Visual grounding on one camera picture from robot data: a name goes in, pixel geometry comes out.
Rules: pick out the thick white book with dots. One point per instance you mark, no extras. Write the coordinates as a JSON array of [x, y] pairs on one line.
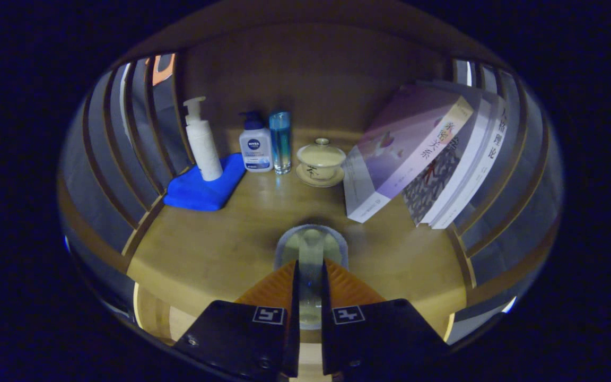
[[488, 154]]

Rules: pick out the white bottle with blue cap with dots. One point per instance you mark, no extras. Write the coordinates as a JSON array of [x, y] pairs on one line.
[[255, 148]]

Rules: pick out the white pump bottle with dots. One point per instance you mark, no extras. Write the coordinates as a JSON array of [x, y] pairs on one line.
[[204, 148]]

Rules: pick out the wooden cabinet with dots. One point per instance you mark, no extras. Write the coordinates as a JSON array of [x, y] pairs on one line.
[[326, 69]]

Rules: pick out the wooden countertop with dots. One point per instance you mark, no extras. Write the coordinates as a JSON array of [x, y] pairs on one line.
[[231, 249]]

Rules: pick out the lidded ceramic tea cup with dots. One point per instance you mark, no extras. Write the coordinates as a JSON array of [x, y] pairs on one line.
[[320, 159]]

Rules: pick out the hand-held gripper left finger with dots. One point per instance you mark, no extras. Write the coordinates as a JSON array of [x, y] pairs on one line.
[[295, 318]]

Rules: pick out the clear blue bottle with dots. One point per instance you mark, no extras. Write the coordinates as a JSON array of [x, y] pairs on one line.
[[280, 143]]

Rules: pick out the purple book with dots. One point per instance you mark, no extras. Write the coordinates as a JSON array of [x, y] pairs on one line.
[[390, 154]]

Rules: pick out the blue cloth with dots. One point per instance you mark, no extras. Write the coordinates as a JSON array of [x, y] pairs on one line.
[[199, 193]]

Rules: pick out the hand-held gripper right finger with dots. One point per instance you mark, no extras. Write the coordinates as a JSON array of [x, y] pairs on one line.
[[326, 318]]

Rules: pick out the dark patterned book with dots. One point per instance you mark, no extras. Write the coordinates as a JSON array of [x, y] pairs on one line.
[[433, 180]]

